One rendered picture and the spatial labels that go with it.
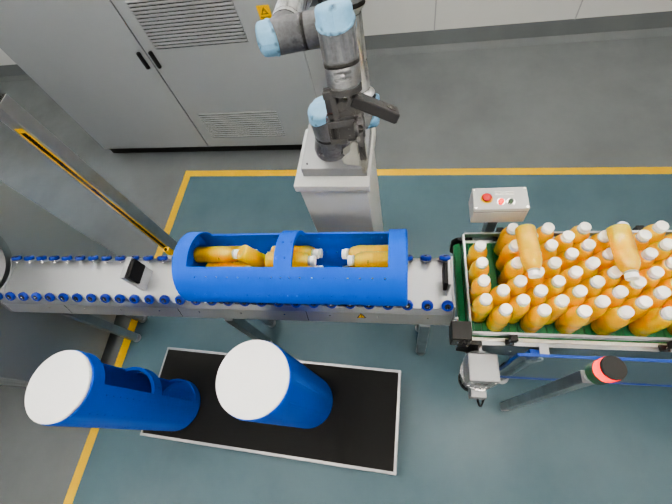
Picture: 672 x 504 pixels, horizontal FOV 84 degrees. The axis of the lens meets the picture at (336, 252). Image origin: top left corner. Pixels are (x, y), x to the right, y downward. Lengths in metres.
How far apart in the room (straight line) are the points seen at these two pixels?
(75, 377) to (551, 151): 3.19
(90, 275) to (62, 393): 0.59
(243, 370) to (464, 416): 1.38
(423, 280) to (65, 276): 1.72
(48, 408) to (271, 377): 0.88
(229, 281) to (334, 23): 0.94
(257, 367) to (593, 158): 2.75
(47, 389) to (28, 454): 1.49
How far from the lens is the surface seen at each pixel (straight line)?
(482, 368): 1.57
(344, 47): 0.83
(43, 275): 2.37
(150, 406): 2.14
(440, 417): 2.39
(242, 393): 1.46
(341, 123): 0.88
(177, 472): 2.74
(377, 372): 2.26
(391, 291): 1.30
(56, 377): 1.92
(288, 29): 0.94
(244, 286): 1.41
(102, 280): 2.12
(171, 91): 3.24
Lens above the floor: 2.38
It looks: 62 degrees down
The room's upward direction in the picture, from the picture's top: 20 degrees counter-clockwise
